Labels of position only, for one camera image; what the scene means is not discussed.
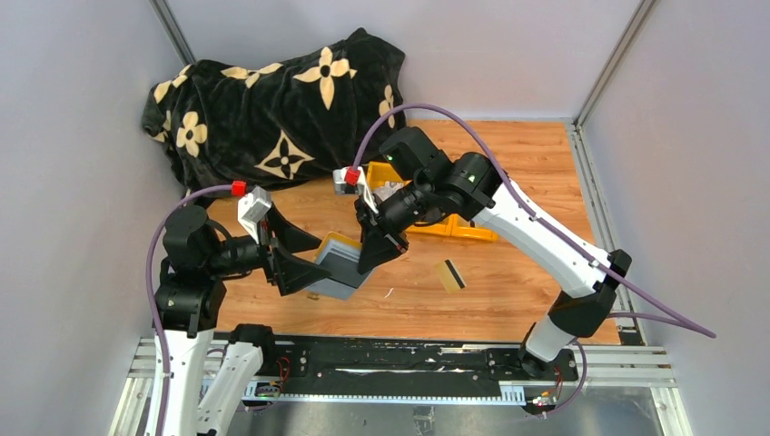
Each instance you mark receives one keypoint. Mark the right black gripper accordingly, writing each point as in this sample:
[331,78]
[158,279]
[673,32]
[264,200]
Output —
[376,246]

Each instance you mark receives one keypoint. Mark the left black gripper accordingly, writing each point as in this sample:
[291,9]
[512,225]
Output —
[290,271]

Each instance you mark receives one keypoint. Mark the grey credit card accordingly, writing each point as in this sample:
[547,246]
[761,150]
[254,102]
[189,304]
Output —
[343,271]

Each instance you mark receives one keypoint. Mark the gold card black stripe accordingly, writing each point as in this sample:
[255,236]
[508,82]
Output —
[449,276]

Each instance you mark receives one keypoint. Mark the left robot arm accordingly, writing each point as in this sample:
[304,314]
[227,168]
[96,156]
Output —
[201,256]

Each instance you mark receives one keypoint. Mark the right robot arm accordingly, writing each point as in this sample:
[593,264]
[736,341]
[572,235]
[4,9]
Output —
[473,188]

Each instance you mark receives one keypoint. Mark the white cards in bin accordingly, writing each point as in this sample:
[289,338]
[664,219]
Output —
[386,190]

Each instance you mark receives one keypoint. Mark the yellow three-compartment bin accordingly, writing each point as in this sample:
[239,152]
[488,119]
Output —
[452,226]

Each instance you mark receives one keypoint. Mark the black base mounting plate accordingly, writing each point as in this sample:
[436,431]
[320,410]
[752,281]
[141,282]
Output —
[390,368]

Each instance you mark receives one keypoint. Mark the black floral blanket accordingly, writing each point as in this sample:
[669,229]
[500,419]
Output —
[280,125]

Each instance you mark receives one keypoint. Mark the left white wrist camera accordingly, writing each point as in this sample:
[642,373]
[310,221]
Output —
[251,209]

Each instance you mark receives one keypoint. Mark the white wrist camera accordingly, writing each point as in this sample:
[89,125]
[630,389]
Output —
[349,180]
[251,209]

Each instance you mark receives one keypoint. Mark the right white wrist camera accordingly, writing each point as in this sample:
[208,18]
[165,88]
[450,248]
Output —
[349,180]

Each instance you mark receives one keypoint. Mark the aluminium frame rail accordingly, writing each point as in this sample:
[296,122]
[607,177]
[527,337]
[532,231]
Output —
[622,390]

